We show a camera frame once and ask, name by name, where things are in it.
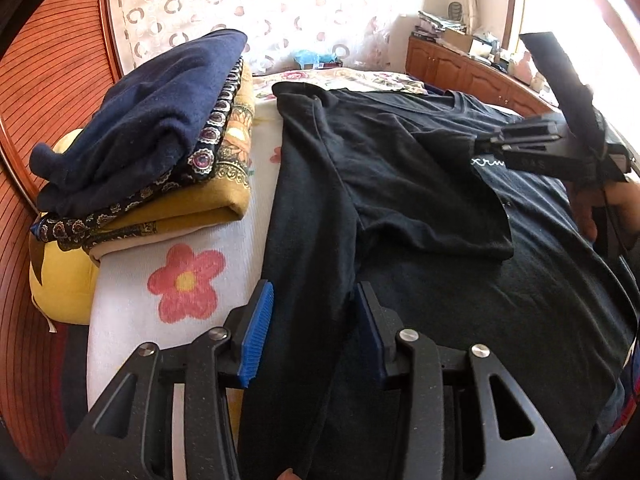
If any black t-shirt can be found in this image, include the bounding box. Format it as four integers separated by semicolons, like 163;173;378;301
237;81;640;480

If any cardboard box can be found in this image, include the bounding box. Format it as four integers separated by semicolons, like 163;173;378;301
442;27;473;52

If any reddish wooden slatted headboard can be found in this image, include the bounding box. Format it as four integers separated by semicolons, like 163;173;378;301
0;0;123;476

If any person's right hand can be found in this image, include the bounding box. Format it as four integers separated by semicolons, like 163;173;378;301
571;177;640;246

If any folded navy blue cloth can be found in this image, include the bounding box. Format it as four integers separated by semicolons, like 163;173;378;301
29;30;249;218

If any blue plastic bag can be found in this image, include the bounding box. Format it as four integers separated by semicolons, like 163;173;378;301
292;49;338;70

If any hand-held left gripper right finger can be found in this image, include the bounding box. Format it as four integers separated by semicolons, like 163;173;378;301
354;281;578;480

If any wooden cabinet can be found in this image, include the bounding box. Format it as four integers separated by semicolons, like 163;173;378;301
405;35;566;116

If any folded yellow patterned blanket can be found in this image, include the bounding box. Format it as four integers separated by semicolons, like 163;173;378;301
30;57;256;266

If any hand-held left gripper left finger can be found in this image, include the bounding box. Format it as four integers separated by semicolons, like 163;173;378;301
60;280;276;480

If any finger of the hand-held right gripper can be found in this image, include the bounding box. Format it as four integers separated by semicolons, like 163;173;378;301
492;120;560;147
470;141;559;173

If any circle-patterned sheer curtain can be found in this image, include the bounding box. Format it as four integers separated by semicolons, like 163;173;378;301
107;0;426;76

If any window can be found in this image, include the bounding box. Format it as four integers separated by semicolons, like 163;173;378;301
510;0;640;96

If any yellow plush toy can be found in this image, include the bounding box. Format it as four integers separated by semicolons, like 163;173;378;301
29;128;101;333

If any floral print quilt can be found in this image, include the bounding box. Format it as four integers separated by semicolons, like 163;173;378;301
250;66;431;106

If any white pink-flower bed sheet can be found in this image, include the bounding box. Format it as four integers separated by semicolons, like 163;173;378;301
87;105;286;411

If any stack of books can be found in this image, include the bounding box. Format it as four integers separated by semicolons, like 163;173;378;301
417;10;466;41

